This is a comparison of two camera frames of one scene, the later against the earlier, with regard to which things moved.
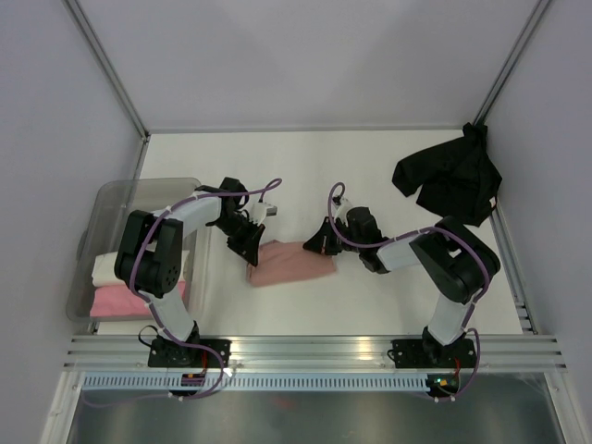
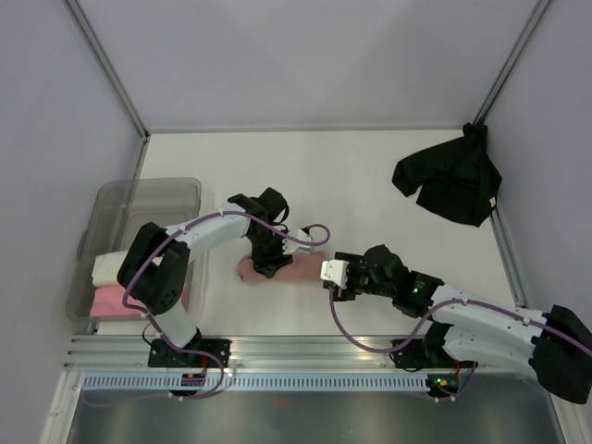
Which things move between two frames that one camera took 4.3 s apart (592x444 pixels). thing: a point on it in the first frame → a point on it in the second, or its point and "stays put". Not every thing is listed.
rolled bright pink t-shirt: (121, 301) stays put
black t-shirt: (458, 178) stays put
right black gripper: (322, 240) → (347, 294)
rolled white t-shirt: (104, 275) stays put
